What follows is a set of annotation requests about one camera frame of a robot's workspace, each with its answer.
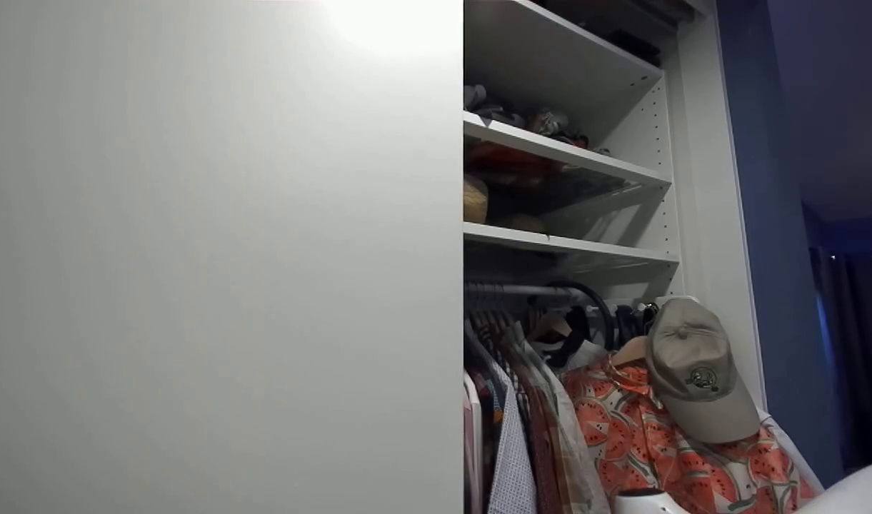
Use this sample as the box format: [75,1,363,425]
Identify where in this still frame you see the metal clothes rod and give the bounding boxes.
[464,282,595,301]

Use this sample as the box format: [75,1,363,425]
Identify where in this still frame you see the black hanger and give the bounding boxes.
[543,280,617,366]

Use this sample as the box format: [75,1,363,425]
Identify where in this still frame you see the wooden hanger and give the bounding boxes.
[610,335,651,369]

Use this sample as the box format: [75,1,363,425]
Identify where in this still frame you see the tan round bag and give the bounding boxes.
[464,174,490,225]

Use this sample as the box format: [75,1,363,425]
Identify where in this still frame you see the heap of folded clothes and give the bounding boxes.
[464,84,612,155]

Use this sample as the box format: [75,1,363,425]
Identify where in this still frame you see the row of hanging clothes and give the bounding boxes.
[464,307,611,514]

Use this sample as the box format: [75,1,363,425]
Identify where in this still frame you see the white wardrobe sliding door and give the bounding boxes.
[0,0,465,514]

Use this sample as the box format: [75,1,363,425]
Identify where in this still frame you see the watermelon print shirt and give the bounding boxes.
[561,353,821,514]

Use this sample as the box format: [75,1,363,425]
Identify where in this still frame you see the white wardrobe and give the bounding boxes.
[0,0,768,514]

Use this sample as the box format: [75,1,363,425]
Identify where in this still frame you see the beige baseball cap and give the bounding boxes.
[643,297,762,445]

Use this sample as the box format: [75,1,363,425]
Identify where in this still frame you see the dark curtain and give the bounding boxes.
[809,246,872,473]

